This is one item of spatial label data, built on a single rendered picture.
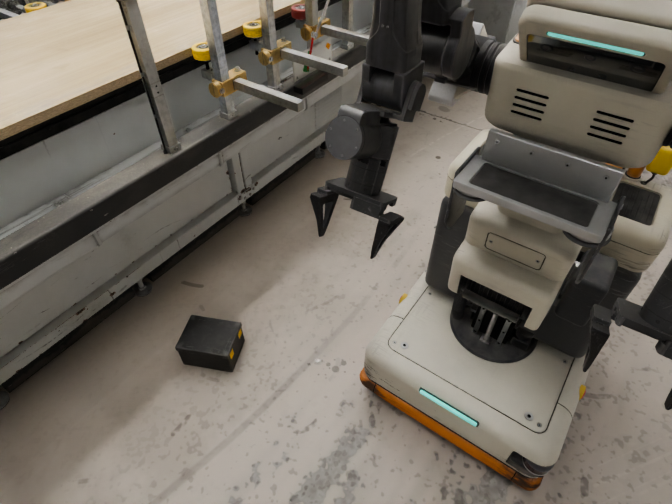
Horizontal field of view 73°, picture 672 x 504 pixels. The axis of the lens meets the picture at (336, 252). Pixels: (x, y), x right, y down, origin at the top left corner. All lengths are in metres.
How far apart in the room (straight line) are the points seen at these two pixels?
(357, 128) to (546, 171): 0.38
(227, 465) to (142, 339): 0.63
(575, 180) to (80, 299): 1.68
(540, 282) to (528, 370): 0.56
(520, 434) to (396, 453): 0.42
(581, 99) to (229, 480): 1.39
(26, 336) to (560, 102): 1.76
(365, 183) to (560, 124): 0.34
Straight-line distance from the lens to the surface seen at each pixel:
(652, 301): 0.64
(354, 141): 0.60
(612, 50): 0.73
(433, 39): 0.75
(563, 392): 1.54
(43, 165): 1.62
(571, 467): 1.77
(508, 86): 0.83
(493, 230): 0.99
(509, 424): 1.43
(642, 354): 2.13
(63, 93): 1.59
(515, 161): 0.86
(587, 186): 0.86
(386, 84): 0.66
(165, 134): 1.54
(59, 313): 1.94
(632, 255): 1.27
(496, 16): 4.26
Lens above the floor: 1.51
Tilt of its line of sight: 46 degrees down
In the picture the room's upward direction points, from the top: straight up
